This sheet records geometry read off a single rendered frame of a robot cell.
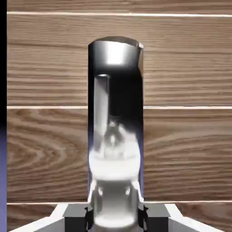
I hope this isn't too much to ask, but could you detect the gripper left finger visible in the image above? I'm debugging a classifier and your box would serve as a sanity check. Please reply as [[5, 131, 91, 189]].
[[9, 203, 94, 232]]

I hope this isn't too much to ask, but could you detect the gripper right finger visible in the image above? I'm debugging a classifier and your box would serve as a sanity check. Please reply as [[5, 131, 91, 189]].
[[137, 202, 226, 232]]

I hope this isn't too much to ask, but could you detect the wooden cabinet door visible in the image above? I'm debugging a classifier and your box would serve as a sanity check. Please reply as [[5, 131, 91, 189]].
[[6, 201, 232, 232], [6, 108, 232, 203], [6, 14, 232, 107]]

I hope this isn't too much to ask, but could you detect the wooden cabinet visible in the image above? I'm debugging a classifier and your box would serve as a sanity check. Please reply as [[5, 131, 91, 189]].
[[6, 0, 232, 232]]

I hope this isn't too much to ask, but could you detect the curved shiny metal handle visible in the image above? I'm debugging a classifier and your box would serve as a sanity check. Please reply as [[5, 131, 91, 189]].
[[87, 35, 145, 232]]

